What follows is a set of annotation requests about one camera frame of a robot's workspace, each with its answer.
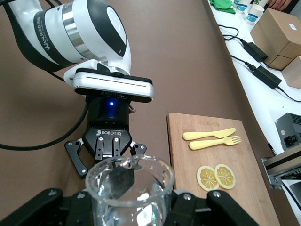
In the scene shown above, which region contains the yellow plastic knife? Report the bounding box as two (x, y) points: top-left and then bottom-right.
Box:
(182, 128), (237, 141)

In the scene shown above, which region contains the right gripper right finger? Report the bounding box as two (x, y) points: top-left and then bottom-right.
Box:
(168, 189), (259, 226)

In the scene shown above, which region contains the aluminium frame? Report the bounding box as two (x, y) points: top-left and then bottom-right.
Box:
(261, 153), (301, 190)

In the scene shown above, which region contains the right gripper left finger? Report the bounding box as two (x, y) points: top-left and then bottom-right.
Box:
(0, 188), (94, 226)

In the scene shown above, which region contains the white side table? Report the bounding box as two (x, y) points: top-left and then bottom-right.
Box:
(206, 0), (301, 157)

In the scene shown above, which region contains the large cardboard box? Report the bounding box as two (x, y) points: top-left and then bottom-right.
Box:
(250, 8), (301, 59)

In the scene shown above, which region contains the flat cardboard box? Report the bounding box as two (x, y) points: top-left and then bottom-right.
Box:
(268, 54), (296, 71)

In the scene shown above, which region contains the yellow plastic fork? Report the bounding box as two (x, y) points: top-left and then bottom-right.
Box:
(189, 135), (243, 151)

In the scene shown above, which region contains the lemon slice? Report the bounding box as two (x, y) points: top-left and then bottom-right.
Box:
(197, 165), (221, 192)
(214, 164), (236, 190)

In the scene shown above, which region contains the wooden cutting board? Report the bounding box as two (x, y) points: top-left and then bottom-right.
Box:
(166, 112), (279, 226)

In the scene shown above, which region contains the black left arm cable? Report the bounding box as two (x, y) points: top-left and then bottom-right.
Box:
(0, 0), (90, 150)

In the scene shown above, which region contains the black adapter cable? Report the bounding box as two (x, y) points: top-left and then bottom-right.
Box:
(231, 55), (257, 71)
(218, 24), (246, 45)

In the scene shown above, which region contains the green cloth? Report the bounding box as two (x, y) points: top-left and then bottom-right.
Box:
(209, 0), (236, 13)

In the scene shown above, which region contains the bystander bare hand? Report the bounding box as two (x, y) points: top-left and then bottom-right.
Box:
(268, 0), (286, 11)

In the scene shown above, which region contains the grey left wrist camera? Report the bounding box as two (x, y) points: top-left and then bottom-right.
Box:
(71, 68), (155, 104)

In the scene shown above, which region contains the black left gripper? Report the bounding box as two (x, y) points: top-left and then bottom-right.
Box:
(64, 95), (148, 179)

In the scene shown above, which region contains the clear glass beaker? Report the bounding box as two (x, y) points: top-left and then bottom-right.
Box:
(84, 154), (176, 226)

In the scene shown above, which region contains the grey power supply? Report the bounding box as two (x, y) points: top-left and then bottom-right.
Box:
(275, 112), (301, 152)

